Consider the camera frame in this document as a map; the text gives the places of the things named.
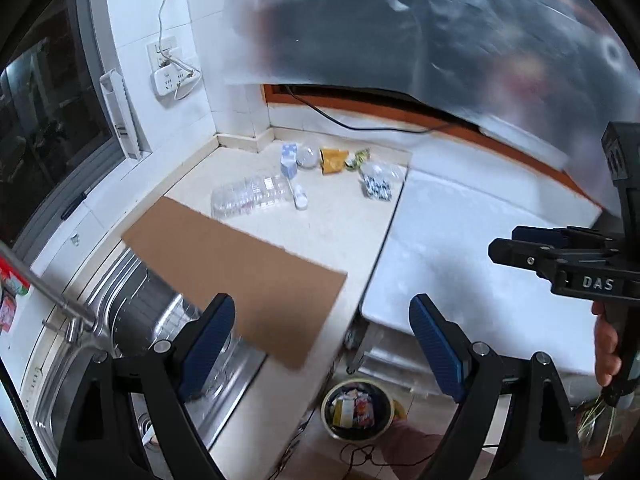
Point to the steel kitchen faucet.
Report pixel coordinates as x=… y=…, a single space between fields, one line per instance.
x=50 y=290

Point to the green snack bag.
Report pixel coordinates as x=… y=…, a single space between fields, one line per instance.
x=360 y=157

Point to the green leafy stalks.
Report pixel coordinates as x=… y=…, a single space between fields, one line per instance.
x=592 y=410

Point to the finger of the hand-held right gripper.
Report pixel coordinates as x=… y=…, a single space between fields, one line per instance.
x=520 y=255
x=537 y=235

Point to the clear plastic cup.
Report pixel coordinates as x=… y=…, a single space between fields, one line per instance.
x=307 y=158

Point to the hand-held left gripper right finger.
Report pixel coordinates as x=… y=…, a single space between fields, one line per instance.
x=437 y=350

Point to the white wall socket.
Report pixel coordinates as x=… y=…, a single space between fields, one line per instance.
x=160 y=50

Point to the white plastic rack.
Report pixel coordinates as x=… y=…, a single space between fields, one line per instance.
x=120 y=115

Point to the round black trash bin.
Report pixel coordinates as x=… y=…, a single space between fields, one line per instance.
x=386 y=410

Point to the clear plastic bottle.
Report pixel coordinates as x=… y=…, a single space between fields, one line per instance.
x=250 y=195

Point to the stainless steel sink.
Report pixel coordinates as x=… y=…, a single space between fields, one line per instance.
x=115 y=270

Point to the person's right hand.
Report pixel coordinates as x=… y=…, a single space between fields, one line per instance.
x=606 y=345

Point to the brown wooden trim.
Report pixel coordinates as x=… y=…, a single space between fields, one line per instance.
x=500 y=145

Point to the yellow paper box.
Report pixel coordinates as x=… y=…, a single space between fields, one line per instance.
x=344 y=410

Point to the white power strip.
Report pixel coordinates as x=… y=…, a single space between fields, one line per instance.
x=167 y=80

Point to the clear bag of packets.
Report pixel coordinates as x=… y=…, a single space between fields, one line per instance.
x=377 y=185

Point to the blue and white carton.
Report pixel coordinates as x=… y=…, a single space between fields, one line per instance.
x=289 y=162

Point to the dark glass window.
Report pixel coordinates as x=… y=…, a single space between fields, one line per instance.
x=45 y=125

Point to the brown cardboard sheet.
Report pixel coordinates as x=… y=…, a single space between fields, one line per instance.
x=240 y=270

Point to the pink snack packet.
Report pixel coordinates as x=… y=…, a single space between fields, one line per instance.
x=365 y=410

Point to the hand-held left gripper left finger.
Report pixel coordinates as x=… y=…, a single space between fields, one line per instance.
x=207 y=345

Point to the white storage table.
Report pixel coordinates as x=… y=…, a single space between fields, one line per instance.
x=390 y=360

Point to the translucent plastic film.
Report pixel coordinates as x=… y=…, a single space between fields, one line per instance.
x=450 y=25

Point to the yellow snack bag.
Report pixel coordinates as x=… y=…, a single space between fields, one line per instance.
x=332 y=161

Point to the red packet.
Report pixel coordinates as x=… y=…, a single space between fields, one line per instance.
x=12 y=277

